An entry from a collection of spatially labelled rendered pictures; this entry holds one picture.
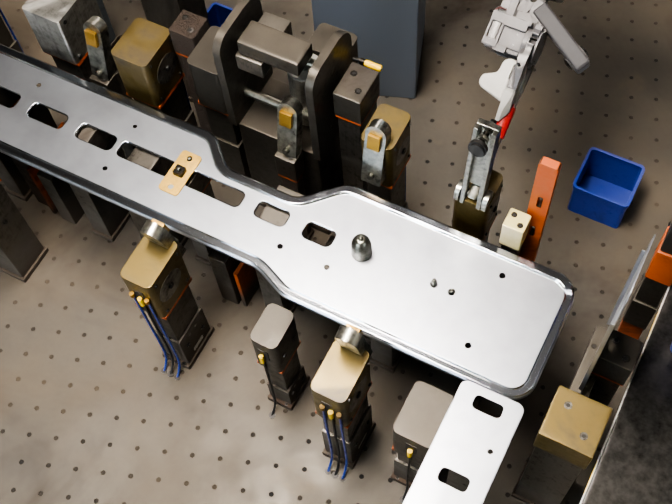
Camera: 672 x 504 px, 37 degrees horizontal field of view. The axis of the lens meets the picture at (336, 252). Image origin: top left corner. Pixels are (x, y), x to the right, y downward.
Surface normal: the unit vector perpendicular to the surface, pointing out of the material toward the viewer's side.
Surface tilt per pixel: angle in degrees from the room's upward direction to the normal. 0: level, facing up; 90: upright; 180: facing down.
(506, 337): 0
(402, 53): 90
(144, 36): 0
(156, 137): 0
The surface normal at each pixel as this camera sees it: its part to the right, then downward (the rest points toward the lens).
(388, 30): -0.14, 0.89
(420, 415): -0.05, -0.46
